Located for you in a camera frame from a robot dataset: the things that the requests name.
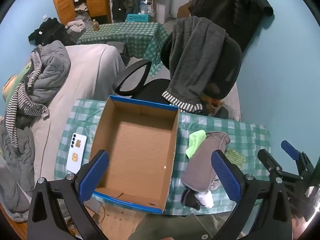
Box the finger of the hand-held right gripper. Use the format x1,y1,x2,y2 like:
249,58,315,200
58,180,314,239
280,140,315,178
257,149,300,182

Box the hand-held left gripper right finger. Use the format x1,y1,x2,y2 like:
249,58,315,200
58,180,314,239
211,149,293,240

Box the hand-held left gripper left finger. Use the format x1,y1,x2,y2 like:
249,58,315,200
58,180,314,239
27,149,110,240

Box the grey-brown soft cloth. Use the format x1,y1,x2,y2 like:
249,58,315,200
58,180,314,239
180,131,231,190

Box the blue cardboard box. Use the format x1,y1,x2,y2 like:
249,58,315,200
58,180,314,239
89,95,180,214

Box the yellow-green knitted item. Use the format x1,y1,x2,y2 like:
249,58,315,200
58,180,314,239
224,147,247,168

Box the white smartphone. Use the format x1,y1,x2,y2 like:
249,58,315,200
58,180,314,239
66,133,87,173

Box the dark grey sock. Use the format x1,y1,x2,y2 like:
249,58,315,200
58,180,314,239
180,189,202,210

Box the green checkered tablecloth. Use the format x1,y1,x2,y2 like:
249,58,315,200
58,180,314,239
54,99,272,217

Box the green microfiber cloth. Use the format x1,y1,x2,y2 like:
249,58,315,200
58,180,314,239
186,129,207,159

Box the person's olive pants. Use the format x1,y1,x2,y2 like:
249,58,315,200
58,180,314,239
127,212,240,240

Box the orange round object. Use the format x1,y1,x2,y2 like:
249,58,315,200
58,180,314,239
200,94,223,115

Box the grey crumpled garment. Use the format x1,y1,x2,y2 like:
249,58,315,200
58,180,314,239
0,116,35,223

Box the bed with grey sheet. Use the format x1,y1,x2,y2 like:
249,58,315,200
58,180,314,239
0,44,242,222

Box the black office chair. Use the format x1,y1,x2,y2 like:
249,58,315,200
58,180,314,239
113,31,243,105

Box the striped grey garment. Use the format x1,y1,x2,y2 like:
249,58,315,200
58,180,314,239
6,47,50,148

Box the grey quilted jacket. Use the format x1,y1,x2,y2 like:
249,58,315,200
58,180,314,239
25,40,72,104

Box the green and yellow pillow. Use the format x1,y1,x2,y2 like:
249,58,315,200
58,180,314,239
2,65,33,100

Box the grey towel with striped hem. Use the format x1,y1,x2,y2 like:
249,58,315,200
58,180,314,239
161,16,228,113

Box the green checkered cloth-covered table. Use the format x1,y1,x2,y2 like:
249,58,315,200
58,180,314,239
76,21,170,77

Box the black clothes pile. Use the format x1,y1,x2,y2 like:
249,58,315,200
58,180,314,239
28,17,78,47

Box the grey clothes pile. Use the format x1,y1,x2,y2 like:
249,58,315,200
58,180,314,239
65,15,93,37

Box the black hanging jacket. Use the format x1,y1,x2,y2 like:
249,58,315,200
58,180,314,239
187,0,274,53

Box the teal plastic crate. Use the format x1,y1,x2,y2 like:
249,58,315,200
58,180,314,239
126,13,151,23

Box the dark hanging coats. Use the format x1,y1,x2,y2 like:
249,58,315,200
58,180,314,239
107,0,143,23

